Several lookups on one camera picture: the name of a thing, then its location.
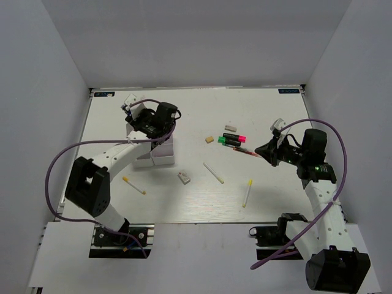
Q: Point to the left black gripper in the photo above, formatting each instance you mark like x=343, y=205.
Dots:
x=134, y=122

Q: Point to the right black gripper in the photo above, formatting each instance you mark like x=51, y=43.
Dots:
x=271, y=150

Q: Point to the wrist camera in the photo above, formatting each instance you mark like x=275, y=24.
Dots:
x=131, y=102
x=278, y=128

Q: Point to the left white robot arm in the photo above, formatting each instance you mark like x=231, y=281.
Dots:
x=88, y=186

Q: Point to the white staple box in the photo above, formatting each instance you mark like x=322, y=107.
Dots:
x=183, y=176

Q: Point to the green highlighter marker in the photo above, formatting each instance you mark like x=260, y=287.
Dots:
x=229, y=141

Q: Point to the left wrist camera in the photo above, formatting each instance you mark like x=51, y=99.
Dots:
x=131, y=102

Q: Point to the red gel pen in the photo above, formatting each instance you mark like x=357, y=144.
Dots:
x=242, y=150

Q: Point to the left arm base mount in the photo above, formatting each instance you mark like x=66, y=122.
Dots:
x=108, y=245

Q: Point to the pink highlighter marker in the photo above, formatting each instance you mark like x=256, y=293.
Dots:
x=239, y=138

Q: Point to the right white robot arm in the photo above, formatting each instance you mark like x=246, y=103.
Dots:
x=333, y=262

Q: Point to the right blue table label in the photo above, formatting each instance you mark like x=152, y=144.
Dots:
x=288, y=91

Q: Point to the white pen yellow cap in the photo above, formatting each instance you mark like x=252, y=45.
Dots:
x=248, y=190

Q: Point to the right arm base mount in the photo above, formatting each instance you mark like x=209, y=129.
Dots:
x=269, y=238

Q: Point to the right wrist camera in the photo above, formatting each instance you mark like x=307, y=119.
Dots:
x=278, y=128

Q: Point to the tan eraser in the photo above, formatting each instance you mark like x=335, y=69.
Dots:
x=209, y=139

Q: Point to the yellow-capped white pen left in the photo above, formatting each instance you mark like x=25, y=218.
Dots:
x=126, y=180

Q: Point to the blue table label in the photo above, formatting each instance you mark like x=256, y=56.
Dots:
x=104, y=94
x=288, y=91

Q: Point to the white pen yellow tip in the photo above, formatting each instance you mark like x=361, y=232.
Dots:
x=213, y=172

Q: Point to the left blue table label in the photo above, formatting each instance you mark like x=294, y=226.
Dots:
x=104, y=94

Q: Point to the grey white eraser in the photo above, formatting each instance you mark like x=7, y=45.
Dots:
x=230, y=128

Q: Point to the right white organizer box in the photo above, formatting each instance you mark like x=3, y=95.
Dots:
x=164, y=154

